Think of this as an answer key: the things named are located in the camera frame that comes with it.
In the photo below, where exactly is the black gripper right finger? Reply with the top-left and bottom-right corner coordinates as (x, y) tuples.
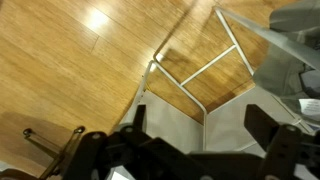
(244, 103), (320, 180)

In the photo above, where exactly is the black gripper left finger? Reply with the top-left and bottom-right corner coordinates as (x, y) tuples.
(62, 104), (201, 180)

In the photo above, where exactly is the white metal clothes rack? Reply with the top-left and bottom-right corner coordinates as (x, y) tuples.
(113, 5), (320, 180)

